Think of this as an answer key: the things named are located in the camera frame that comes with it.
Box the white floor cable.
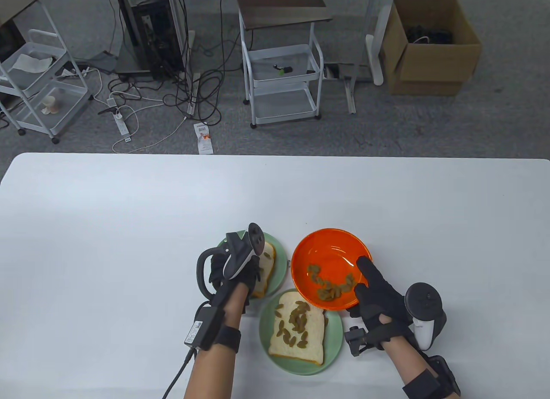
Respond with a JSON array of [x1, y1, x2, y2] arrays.
[[112, 107, 188, 154]]

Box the crumpled white paper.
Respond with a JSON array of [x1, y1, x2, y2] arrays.
[[11, 54, 54, 73]]

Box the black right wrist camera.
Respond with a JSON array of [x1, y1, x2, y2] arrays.
[[345, 326, 385, 357]]

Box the black items with white cable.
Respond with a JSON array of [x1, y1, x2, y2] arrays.
[[402, 24, 454, 45]]

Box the person's left forearm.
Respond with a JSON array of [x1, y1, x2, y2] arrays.
[[185, 283, 251, 399]]

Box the tangle of black cables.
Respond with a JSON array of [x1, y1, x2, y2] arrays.
[[107, 0, 258, 129]]

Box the black left wrist strap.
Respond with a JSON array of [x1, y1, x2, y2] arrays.
[[214, 326, 241, 353]]

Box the grey hand controller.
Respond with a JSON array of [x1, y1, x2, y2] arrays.
[[405, 283, 447, 351], [196, 222, 266, 297]]

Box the person's left hand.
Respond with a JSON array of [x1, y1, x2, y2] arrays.
[[208, 253, 262, 308]]

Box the black wrist box cable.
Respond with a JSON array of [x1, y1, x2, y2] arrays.
[[161, 301, 211, 399]]

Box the toast slice with pale crust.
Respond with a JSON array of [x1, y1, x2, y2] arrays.
[[268, 292, 325, 366]]

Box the black right arm strap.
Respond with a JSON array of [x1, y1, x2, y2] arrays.
[[402, 355, 461, 399]]

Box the white power strip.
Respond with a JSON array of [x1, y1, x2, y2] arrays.
[[106, 97, 133, 143]]

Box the person's right forearm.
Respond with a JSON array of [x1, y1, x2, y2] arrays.
[[382, 326, 434, 399]]

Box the white paper packet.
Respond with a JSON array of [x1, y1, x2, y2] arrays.
[[193, 123, 214, 155]]

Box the grey metal floor rail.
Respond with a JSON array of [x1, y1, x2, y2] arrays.
[[323, 64, 372, 114], [186, 29, 199, 117]]

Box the brown cardboard box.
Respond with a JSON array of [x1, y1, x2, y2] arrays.
[[379, 0, 483, 96]]

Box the white desk leg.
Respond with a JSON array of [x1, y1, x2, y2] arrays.
[[365, 0, 396, 86]]

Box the black equipment stand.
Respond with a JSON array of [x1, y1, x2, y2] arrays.
[[113, 0, 192, 82]]

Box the white cart with mesh trays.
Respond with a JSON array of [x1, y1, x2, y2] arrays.
[[0, 0, 93, 144]]

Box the black labelled wrist box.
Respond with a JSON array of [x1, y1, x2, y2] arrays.
[[184, 307, 226, 351]]

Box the toast slice with orange crust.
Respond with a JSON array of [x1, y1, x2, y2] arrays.
[[249, 241, 276, 298]]

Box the person's right hand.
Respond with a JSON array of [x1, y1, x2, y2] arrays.
[[346, 256, 412, 327]]

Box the orange plastic bowl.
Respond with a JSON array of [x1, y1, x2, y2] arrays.
[[291, 228, 373, 311]]

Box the green round plate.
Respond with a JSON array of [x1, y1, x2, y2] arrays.
[[216, 231, 287, 304], [259, 289, 343, 376]]

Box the white cart with dark top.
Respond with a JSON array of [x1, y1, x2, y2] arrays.
[[237, 0, 334, 129]]

